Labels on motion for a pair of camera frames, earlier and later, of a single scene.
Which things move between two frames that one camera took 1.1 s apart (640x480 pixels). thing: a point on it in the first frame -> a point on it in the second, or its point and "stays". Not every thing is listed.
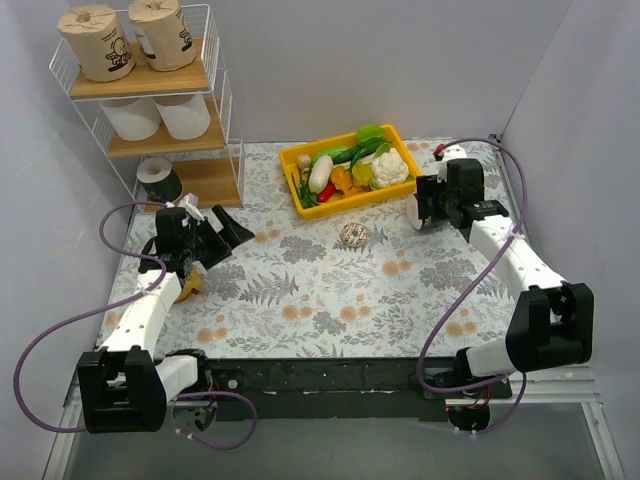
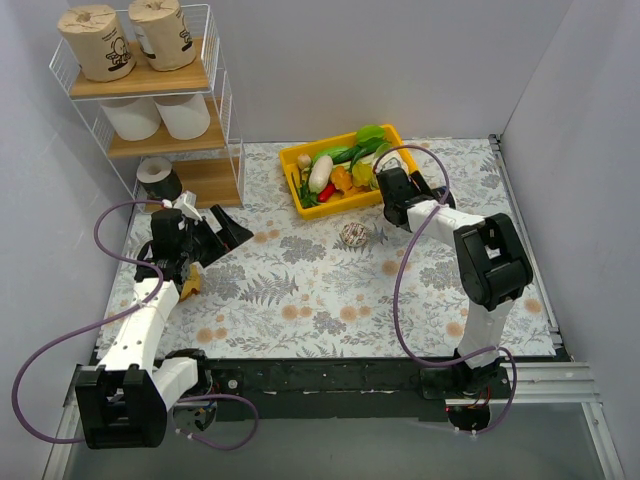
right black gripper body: (427, 201) -> (417, 185)
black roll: (159, 180) stays
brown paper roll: (160, 29) stays
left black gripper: (208, 242) stays
